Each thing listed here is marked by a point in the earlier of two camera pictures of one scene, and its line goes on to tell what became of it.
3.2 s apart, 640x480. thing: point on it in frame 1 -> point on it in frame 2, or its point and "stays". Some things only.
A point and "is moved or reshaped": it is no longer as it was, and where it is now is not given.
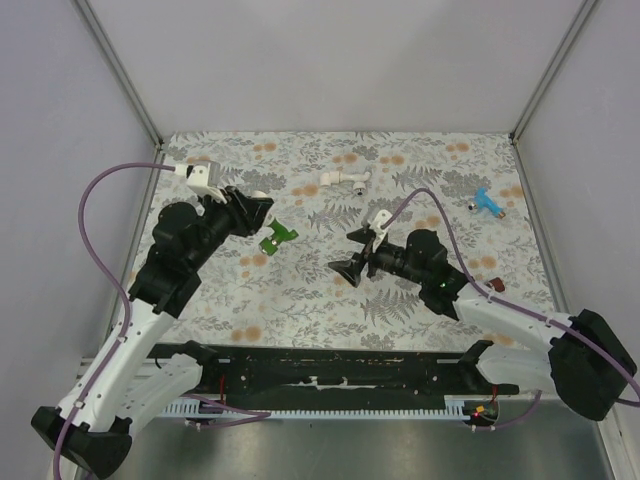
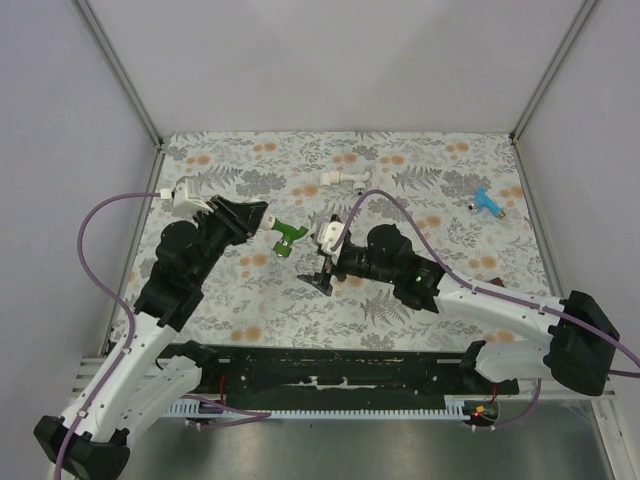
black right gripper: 351,268 -> 322,280
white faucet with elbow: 335,177 stays
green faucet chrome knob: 269,246 is moved or reshaped
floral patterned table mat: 276,290 stays
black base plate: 337,374 stays
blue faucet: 483,200 stays
